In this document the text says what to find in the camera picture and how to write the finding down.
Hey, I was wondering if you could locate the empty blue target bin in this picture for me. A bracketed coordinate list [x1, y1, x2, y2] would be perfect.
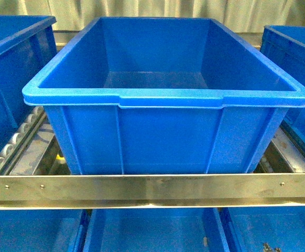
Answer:
[23, 17, 301, 175]

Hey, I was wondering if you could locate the grey corrugated back curtain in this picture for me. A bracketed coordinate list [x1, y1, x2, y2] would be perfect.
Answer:
[0, 0, 305, 33]

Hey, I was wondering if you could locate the blue lower bin far right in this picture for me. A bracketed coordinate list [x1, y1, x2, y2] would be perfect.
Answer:
[220, 206, 305, 251]

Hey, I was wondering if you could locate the steel front shelf rail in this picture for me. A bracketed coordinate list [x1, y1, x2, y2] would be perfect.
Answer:
[0, 173, 305, 209]

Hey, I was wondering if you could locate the blue crate far right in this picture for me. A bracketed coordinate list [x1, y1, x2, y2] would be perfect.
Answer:
[260, 25, 305, 154]

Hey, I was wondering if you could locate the blue lower bin left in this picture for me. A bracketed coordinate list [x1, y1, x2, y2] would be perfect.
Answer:
[0, 209, 89, 251]

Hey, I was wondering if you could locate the white roller track left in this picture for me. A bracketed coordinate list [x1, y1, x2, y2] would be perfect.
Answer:
[0, 106, 46, 175]

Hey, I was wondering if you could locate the blue bin with buttons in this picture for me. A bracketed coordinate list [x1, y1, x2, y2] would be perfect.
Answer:
[0, 15, 57, 151]

